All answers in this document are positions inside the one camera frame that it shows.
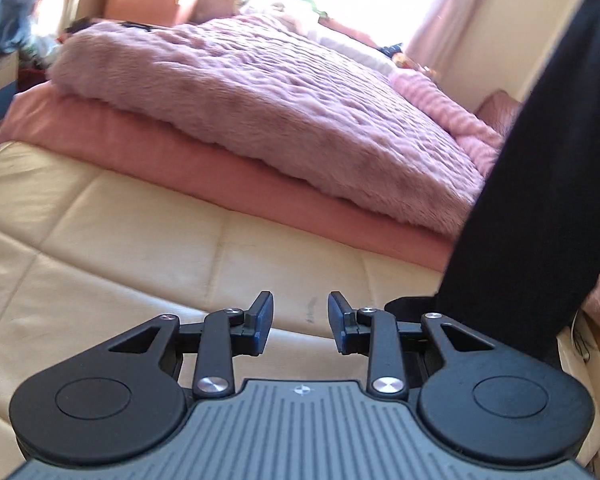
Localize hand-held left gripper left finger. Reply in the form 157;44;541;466
107;290;276;401

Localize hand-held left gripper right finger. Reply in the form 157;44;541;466
327;290;497;401

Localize black pants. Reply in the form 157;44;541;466
384;0;600;367

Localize beige leather mattress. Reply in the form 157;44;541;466
0;141;600;471

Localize pink bed sheet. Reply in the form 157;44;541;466
0;82;463;273

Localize lilac fuzzy blanket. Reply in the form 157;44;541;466
47;14;486;237

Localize pink ruffled blanket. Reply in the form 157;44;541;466
389;69;506;181

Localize pink quilted headboard cover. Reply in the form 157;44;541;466
474;89;525;137

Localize white bedding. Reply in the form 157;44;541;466
280;2;406;77

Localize pink curtain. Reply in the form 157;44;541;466
405;0;496;78

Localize white cable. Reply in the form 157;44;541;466
570;305;588;363

